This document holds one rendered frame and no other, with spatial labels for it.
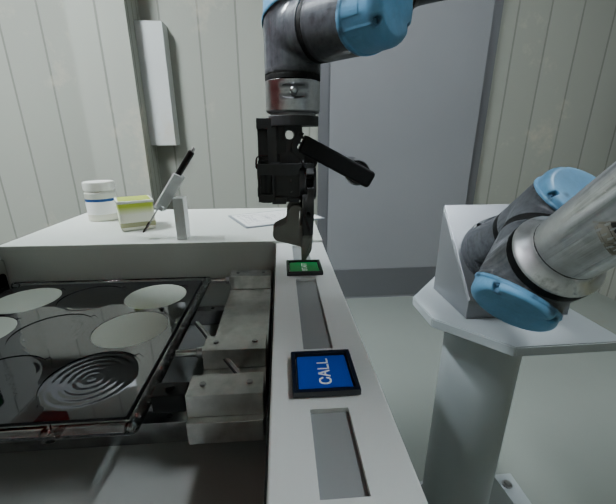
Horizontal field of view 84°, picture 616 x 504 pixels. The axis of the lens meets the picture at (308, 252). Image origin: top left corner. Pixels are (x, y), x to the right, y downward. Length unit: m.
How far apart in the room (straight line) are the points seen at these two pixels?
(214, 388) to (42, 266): 0.53
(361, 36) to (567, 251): 0.32
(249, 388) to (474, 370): 0.55
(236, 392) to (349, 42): 0.39
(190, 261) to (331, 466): 0.54
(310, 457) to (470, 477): 0.79
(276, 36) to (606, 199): 0.40
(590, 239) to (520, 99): 2.50
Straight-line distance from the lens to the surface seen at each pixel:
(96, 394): 0.46
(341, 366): 0.33
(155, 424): 0.47
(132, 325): 0.57
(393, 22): 0.42
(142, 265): 0.76
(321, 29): 0.44
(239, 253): 0.70
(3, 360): 0.58
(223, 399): 0.40
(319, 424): 0.29
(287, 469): 0.26
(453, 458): 0.99
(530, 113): 2.96
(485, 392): 0.86
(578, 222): 0.46
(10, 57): 2.86
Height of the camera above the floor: 1.16
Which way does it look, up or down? 18 degrees down
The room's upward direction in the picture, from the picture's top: straight up
